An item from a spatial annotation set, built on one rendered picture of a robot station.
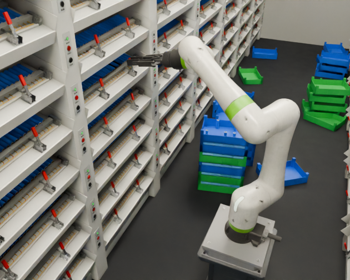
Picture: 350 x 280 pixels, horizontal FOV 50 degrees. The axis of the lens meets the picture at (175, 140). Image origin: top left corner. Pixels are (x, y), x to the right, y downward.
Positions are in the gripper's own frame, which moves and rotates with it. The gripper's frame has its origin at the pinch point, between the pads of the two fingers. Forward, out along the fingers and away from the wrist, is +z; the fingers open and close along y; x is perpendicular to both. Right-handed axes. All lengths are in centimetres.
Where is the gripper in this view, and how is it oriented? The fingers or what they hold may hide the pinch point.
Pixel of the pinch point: (134, 60)
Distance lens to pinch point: 185.7
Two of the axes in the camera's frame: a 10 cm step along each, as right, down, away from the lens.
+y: 3.7, -5.1, 7.8
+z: -9.1, -0.4, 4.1
